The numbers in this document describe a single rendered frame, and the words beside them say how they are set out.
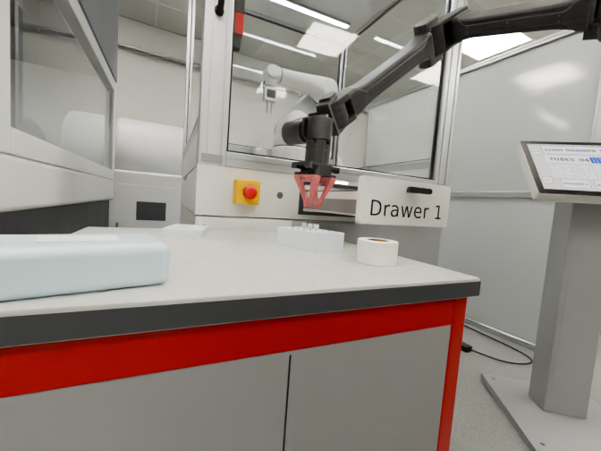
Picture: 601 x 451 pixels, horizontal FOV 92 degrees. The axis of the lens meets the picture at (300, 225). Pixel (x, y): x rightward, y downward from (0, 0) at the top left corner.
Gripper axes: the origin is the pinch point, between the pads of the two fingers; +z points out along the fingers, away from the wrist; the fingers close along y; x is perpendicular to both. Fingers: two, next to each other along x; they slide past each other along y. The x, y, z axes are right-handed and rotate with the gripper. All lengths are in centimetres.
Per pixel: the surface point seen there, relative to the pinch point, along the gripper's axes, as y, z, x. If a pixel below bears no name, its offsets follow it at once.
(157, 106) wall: -71, -99, -342
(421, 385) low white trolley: 5.8, 25.3, 31.5
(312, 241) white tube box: 7.3, 7.2, 7.8
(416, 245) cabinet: -69, 13, -4
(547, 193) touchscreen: -95, -12, 32
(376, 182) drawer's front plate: -10.1, -6.3, 10.3
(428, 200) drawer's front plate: -26.3, -3.7, 16.0
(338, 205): -11.9, -0.4, -1.7
